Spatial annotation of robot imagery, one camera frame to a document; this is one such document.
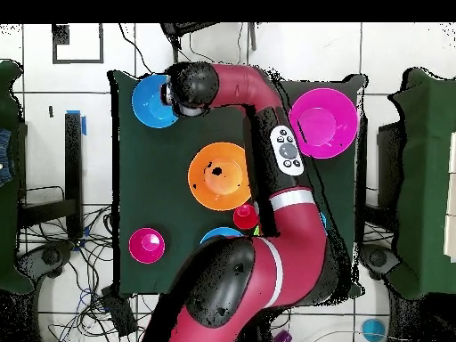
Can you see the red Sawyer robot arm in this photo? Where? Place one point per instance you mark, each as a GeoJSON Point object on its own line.
{"type": "Point", "coordinates": [295, 242]}

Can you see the large pink bowl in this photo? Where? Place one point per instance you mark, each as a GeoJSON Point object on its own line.
{"type": "Point", "coordinates": [326, 123]}

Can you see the blue tape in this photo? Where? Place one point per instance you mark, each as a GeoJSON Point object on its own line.
{"type": "Point", "coordinates": [84, 125]}

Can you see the dark green tablecloth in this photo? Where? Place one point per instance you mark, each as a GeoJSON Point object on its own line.
{"type": "Point", "coordinates": [149, 185]}

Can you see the orange bowl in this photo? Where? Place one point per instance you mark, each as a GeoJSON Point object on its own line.
{"type": "Point", "coordinates": [219, 185]}

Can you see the small purple object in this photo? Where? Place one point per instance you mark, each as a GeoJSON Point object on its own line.
{"type": "Point", "coordinates": [283, 336]}

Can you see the black swivel chair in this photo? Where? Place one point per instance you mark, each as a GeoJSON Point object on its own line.
{"type": "Point", "coordinates": [50, 256]}
{"type": "Point", "coordinates": [377, 258]}

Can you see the black power strip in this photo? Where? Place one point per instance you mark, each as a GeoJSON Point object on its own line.
{"type": "Point", "coordinates": [119, 313]}

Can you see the blue round object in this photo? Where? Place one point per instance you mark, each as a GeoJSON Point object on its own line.
{"type": "Point", "coordinates": [373, 329]}

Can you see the black table frame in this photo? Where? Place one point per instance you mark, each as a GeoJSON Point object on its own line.
{"type": "Point", "coordinates": [73, 160]}

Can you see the white box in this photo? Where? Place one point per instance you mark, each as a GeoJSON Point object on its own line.
{"type": "Point", "coordinates": [451, 199]}

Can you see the green side table cloth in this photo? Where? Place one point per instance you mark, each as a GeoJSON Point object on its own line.
{"type": "Point", "coordinates": [424, 178]}
{"type": "Point", "coordinates": [7, 231]}

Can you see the red cup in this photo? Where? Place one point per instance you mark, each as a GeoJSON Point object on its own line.
{"type": "Point", "coordinates": [244, 217]}

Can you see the blue denim fabric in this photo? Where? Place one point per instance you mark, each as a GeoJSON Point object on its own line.
{"type": "Point", "coordinates": [5, 156]}

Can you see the small pink-red bowl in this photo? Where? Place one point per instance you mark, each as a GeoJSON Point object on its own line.
{"type": "Point", "coordinates": [146, 245]}

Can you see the blue bowl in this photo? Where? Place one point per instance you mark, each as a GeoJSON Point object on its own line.
{"type": "Point", "coordinates": [148, 103]}
{"type": "Point", "coordinates": [221, 233]}

